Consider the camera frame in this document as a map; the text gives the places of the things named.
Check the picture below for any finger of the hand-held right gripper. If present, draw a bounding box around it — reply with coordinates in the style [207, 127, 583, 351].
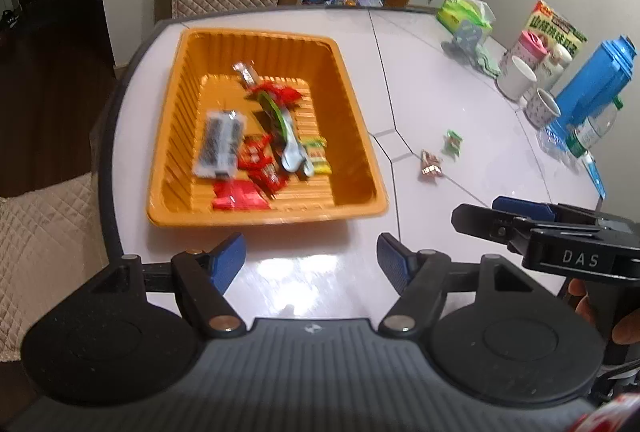
[451, 203, 532, 255]
[492, 196, 558, 222]

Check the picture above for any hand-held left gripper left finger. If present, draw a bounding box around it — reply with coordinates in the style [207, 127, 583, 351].
[85, 232, 247, 338]

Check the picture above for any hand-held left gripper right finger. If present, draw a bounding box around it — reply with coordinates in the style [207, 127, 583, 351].
[377, 232, 543, 338]

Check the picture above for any large red snack packet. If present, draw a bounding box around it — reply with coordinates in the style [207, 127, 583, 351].
[211, 179, 268, 212]

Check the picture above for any red patterned snack packet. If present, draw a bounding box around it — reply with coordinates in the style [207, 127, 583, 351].
[237, 135, 273, 170]

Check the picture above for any grey black snack packet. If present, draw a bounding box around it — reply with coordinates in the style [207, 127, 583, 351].
[194, 109, 246, 178]

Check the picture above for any yellow candy packet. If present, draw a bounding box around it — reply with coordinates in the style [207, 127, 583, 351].
[300, 137, 333, 175]

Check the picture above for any long green snack packet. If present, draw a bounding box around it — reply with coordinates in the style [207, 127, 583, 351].
[256, 90, 316, 178]

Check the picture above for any plain red snack packet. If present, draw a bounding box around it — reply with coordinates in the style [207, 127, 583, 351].
[232, 61, 302, 108]

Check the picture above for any orange plastic tray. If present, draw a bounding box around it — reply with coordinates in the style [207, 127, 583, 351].
[146, 28, 390, 228]

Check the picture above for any person's right hand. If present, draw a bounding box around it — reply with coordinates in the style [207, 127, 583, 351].
[567, 278, 640, 346]

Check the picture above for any brown snack packet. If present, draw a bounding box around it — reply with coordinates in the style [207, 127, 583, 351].
[419, 149, 445, 180]

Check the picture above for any blue white tube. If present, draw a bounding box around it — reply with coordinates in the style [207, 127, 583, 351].
[582, 152, 607, 200]

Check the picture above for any small green snack packet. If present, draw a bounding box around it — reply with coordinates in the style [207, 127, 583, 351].
[441, 129, 463, 158]

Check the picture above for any patterned mug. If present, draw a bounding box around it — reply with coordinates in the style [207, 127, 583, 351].
[523, 87, 562, 129]

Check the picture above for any clear water bottle green label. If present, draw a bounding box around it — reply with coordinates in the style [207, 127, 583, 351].
[565, 96, 623, 158]

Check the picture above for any white mug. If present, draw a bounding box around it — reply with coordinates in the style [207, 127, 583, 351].
[496, 56, 538, 102]

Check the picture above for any white thermos bottle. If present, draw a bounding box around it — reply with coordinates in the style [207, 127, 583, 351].
[537, 43, 572, 90]

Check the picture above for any green cloth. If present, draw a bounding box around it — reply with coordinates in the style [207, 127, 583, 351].
[475, 43, 502, 78]

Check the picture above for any blue thermos jug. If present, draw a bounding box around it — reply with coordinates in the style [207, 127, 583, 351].
[547, 35, 638, 133]

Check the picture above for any pink tumbler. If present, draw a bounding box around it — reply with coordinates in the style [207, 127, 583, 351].
[509, 30, 546, 73]

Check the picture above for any red white clothing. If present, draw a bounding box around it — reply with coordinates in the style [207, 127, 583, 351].
[565, 392, 640, 432]

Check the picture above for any quilted chair seat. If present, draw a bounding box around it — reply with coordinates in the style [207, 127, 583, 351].
[0, 172, 108, 363]

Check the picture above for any yellow green snack box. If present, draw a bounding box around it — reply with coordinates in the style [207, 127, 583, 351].
[522, 0, 588, 58]

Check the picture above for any green tissue box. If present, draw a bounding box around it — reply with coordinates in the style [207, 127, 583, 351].
[436, 0, 496, 30]

